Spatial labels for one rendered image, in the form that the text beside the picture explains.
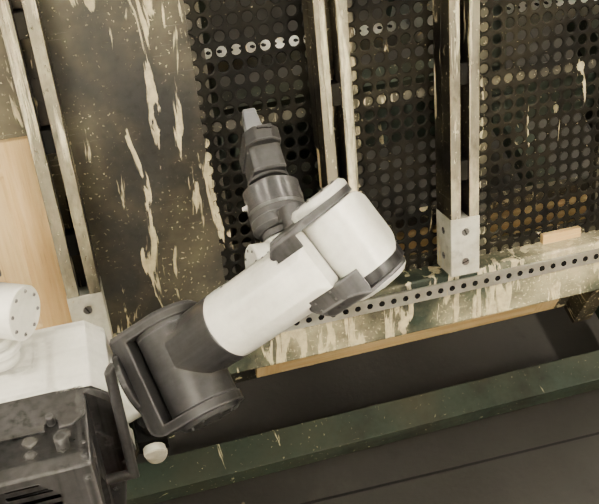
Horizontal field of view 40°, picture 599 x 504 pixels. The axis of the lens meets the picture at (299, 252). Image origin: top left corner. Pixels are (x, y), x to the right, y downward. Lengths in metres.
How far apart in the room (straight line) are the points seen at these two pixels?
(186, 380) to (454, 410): 1.41
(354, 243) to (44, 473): 0.41
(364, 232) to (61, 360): 0.41
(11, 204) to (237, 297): 0.62
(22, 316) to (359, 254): 0.40
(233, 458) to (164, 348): 1.21
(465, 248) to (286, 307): 0.76
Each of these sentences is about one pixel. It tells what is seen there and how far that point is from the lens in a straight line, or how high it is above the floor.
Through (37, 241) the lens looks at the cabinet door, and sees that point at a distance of 1.50.
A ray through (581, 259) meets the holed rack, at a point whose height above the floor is 0.88.
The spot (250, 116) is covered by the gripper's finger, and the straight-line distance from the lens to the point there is 1.29.
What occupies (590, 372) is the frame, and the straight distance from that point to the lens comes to 2.53.
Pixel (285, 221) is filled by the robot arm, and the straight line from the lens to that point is 1.16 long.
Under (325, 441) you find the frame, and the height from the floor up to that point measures 0.18.
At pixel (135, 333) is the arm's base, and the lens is 1.06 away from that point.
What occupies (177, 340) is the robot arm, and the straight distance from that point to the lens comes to 1.02.
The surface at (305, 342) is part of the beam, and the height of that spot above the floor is 0.83.
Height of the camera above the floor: 2.27
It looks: 55 degrees down
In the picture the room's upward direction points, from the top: 6 degrees clockwise
